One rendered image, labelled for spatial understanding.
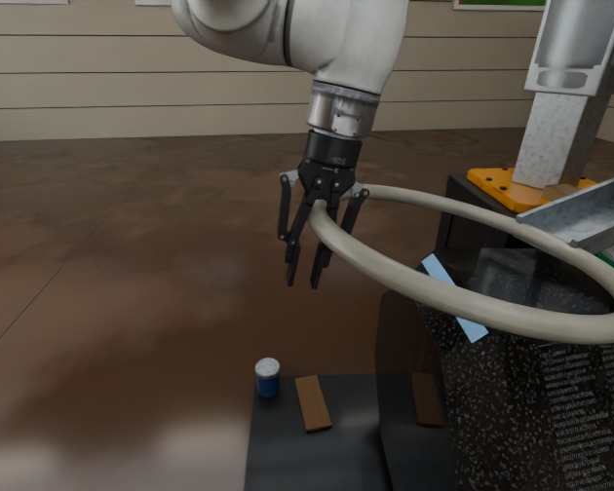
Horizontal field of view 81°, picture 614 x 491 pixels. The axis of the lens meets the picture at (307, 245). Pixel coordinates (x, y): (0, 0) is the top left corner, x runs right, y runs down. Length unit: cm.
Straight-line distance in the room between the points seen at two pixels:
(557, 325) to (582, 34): 134
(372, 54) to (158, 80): 637
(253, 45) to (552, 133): 144
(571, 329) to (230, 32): 48
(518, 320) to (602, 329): 9
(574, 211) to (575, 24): 87
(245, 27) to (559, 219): 71
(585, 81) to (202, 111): 578
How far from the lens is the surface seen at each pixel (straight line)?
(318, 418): 156
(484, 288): 90
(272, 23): 49
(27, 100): 751
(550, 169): 178
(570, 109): 174
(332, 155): 48
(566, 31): 168
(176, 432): 164
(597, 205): 100
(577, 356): 87
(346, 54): 46
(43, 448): 181
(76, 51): 709
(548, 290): 97
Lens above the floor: 129
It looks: 28 degrees down
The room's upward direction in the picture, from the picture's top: straight up
